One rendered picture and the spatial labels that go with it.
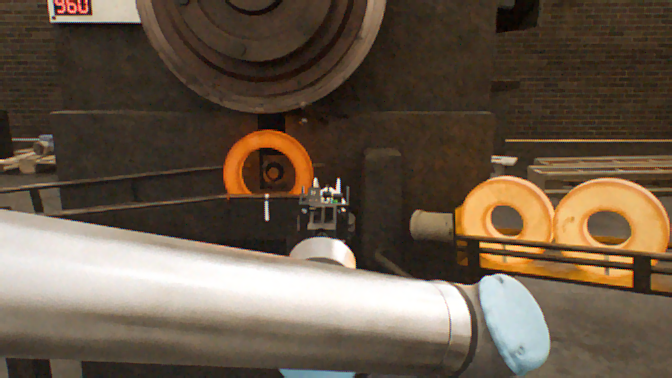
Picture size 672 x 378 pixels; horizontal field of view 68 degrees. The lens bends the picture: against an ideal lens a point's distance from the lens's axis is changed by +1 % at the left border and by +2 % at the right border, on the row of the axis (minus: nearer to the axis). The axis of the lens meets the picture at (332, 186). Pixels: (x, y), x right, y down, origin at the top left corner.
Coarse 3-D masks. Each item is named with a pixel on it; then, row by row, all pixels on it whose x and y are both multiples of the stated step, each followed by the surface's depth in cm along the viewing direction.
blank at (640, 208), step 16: (576, 192) 77; (592, 192) 75; (608, 192) 74; (624, 192) 73; (640, 192) 72; (560, 208) 78; (576, 208) 77; (592, 208) 76; (608, 208) 74; (624, 208) 73; (640, 208) 72; (656, 208) 71; (560, 224) 79; (576, 224) 77; (640, 224) 72; (656, 224) 71; (560, 240) 79; (576, 240) 78; (592, 240) 78; (640, 240) 73; (656, 240) 72; (592, 256) 77; (608, 256) 76; (592, 272) 77; (608, 272) 76; (624, 272) 75
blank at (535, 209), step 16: (480, 192) 86; (496, 192) 84; (512, 192) 82; (528, 192) 81; (464, 208) 88; (480, 208) 86; (528, 208) 81; (544, 208) 80; (464, 224) 88; (480, 224) 87; (528, 224) 82; (544, 224) 80; (544, 240) 81; (496, 256) 86
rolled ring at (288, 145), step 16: (240, 144) 99; (256, 144) 99; (272, 144) 99; (288, 144) 99; (240, 160) 100; (304, 160) 99; (224, 176) 101; (240, 176) 102; (304, 176) 100; (240, 192) 101; (304, 192) 101
